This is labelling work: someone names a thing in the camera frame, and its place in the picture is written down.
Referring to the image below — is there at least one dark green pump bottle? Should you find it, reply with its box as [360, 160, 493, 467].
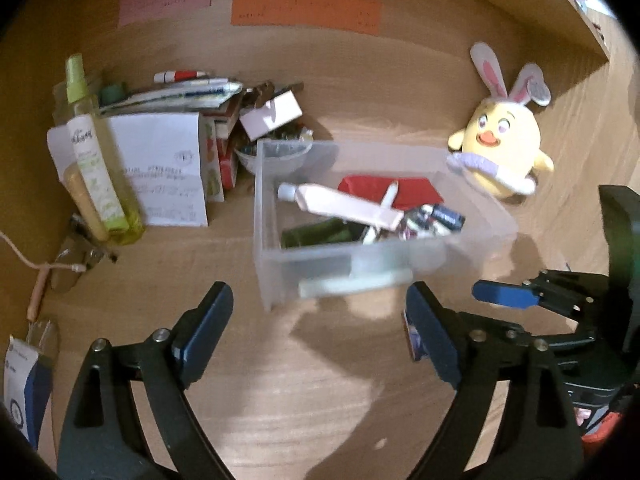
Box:
[280, 218, 367, 249]

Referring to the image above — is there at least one white paper booklet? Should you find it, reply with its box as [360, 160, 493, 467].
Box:
[47, 113, 208, 226]

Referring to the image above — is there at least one red white marker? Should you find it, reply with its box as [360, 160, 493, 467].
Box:
[153, 70, 208, 84]

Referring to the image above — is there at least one stack of books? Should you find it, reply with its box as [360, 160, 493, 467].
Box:
[101, 78, 244, 203]

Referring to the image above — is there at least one pale green tube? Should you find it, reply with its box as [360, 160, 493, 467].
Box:
[298, 269, 413, 299]

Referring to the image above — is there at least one small white box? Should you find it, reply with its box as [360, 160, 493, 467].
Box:
[240, 91, 303, 141]

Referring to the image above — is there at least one blue lip balm tube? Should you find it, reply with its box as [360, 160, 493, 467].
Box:
[405, 204, 465, 235]

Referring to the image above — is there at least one yellow-green spray bottle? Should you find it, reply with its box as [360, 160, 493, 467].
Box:
[63, 53, 144, 245]

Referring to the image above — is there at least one yellow chick plush toy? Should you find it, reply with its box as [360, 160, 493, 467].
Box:
[447, 42, 554, 198]

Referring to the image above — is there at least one white cream tube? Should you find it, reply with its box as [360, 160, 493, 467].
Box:
[277, 182, 405, 231]

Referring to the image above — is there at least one glass bowl of trinkets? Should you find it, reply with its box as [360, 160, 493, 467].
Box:
[234, 127, 314, 176]

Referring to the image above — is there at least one clear plastic storage bin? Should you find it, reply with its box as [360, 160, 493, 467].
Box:
[254, 141, 518, 309]

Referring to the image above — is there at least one red paper envelope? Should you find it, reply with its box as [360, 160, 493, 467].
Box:
[337, 174, 444, 210]

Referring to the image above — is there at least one white blue card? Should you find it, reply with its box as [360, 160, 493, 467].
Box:
[3, 336, 52, 450]

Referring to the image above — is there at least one orange paper note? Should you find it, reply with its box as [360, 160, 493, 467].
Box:
[231, 0, 382, 36]

